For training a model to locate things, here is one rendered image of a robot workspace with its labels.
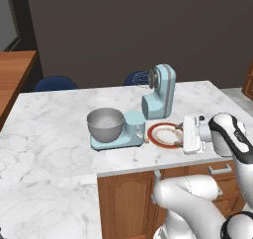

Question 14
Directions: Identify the dark framed window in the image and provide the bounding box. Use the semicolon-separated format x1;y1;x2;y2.
0;0;22;52

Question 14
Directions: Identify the grey metal mixer bowl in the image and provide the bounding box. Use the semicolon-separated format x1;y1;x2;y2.
86;108;126;144

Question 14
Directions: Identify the grey cupboard door handle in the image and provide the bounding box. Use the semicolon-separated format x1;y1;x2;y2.
152;169;163;205

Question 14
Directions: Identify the wooden cabinet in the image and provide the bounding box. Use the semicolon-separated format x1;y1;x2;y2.
240;58;253;102

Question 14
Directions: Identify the dark blue chair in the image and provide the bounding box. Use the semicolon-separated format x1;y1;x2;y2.
123;70;153;87
34;75;79;93

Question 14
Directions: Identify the wooden drawer front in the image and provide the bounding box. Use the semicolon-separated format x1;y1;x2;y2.
186;160;237;188
212;177;247;218

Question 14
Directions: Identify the wooden cupboard door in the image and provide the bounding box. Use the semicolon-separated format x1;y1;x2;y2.
97;171;156;239

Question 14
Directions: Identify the light blue stand mixer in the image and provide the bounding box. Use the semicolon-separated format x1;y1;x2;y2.
90;63;177;152

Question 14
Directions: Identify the grey drawer handle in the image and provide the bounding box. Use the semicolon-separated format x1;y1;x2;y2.
208;164;233;177

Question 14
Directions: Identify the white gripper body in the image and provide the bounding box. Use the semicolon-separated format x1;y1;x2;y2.
182;115;203;156

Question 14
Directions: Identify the wooden table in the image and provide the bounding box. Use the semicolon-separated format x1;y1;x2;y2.
0;50;39;132

